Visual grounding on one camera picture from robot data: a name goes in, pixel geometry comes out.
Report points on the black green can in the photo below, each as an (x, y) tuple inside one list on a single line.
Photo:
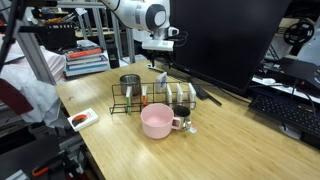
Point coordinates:
[(113, 56)]

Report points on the grey thick book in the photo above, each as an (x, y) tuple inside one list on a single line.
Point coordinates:
[(87, 60)]

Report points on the white birds board book orange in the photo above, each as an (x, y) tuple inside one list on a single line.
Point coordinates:
[(144, 96)]

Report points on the white transport board book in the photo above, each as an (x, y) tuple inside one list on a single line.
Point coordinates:
[(191, 96)]

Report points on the black spool wheel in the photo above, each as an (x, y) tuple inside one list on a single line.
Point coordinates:
[(298, 32)]

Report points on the metal cup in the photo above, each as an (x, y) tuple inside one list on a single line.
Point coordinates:
[(130, 81)]

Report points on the white cloth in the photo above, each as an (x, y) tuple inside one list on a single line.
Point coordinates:
[(36, 90)]

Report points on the black crate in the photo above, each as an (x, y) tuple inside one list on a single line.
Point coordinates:
[(60, 35)]

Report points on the blue white thick book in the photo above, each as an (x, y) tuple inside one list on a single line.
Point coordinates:
[(87, 69)]

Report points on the white board book blue whale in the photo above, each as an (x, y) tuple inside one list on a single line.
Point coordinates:
[(161, 82)]

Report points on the grey metal frame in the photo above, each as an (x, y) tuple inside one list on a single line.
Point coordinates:
[(26, 43)]

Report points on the black keyboard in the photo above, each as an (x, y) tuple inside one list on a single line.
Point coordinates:
[(286, 113)]

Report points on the pink mug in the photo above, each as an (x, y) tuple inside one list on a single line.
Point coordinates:
[(156, 121)]

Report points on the white colors board book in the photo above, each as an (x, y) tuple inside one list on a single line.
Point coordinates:
[(128, 100)]

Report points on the white board book orange-green print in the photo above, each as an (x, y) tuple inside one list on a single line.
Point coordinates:
[(169, 95)]

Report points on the large black monitor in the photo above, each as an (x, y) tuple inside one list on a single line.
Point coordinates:
[(226, 40)]

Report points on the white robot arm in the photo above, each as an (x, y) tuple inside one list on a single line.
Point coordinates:
[(133, 13)]

